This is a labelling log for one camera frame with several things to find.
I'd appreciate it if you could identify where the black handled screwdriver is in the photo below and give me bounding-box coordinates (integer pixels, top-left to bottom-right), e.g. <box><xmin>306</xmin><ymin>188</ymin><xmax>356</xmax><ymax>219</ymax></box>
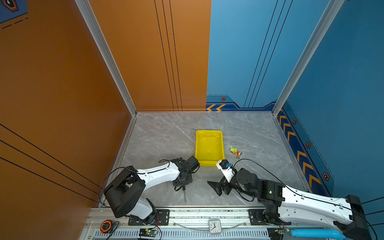
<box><xmin>182</xmin><ymin>186</ymin><xmax>187</xmax><ymax>205</ymax></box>

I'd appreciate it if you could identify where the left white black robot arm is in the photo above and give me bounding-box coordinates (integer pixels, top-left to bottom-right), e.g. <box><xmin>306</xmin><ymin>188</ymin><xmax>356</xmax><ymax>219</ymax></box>
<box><xmin>103</xmin><ymin>156</ymin><xmax>200</xmax><ymax>225</ymax></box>

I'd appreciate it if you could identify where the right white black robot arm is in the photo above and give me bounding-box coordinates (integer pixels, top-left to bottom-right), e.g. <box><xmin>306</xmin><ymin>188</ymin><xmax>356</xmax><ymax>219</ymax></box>
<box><xmin>208</xmin><ymin>167</ymin><xmax>372</xmax><ymax>240</ymax></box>

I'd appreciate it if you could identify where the yellow plastic bin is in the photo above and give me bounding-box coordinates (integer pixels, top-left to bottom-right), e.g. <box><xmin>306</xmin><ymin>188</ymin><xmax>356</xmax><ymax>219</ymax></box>
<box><xmin>195</xmin><ymin>130</ymin><xmax>226</xmax><ymax>167</ymax></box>

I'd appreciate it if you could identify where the small green orange toy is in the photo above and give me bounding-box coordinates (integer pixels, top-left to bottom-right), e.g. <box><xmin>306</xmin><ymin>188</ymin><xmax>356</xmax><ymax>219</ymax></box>
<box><xmin>230</xmin><ymin>147</ymin><xmax>242</xmax><ymax>159</ymax></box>

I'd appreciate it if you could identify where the small white clock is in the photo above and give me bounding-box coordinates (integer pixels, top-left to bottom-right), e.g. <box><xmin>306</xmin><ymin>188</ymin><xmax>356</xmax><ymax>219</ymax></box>
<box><xmin>208</xmin><ymin>219</ymin><xmax>223</xmax><ymax>235</ymax></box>

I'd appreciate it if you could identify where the green circuit board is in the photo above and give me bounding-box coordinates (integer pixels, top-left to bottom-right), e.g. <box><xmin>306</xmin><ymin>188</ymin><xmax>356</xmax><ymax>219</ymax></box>
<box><xmin>138</xmin><ymin>229</ymin><xmax>159</xmax><ymax>240</ymax></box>

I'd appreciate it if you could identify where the right small circuit board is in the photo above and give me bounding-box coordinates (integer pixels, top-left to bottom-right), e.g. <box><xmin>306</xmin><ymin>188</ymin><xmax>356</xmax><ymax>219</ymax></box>
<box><xmin>267</xmin><ymin>228</ymin><xmax>291</xmax><ymax>240</ymax></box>

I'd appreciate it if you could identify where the orange black tape measure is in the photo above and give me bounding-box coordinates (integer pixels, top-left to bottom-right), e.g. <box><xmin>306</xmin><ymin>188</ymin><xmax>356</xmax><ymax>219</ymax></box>
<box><xmin>100</xmin><ymin>220</ymin><xmax>114</xmax><ymax>234</ymax></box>

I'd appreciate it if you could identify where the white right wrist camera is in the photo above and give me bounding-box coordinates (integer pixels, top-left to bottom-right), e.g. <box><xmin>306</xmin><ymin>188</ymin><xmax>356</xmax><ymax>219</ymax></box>
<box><xmin>216</xmin><ymin>160</ymin><xmax>236</xmax><ymax>183</ymax></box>

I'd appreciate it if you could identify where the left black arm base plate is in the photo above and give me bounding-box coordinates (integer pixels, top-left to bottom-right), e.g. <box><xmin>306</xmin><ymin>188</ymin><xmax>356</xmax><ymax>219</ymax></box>
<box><xmin>128</xmin><ymin>209</ymin><xmax>170</xmax><ymax>226</ymax></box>

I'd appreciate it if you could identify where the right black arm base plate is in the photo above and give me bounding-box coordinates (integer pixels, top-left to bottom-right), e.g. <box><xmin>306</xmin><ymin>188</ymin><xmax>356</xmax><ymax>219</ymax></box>
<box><xmin>248</xmin><ymin>209</ymin><xmax>292</xmax><ymax>227</ymax></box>

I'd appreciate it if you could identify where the white slotted cable duct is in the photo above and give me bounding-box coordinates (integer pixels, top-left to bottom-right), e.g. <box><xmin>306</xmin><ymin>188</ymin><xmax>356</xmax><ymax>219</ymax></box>
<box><xmin>88</xmin><ymin>228</ymin><xmax>270</xmax><ymax>240</ymax></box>

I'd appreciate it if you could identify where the blue corrugated hose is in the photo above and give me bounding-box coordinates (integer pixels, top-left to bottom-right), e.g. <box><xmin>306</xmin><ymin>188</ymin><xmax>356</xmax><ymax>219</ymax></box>
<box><xmin>289</xmin><ymin>228</ymin><xmax>341</xmax><ymax>240</ymax></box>

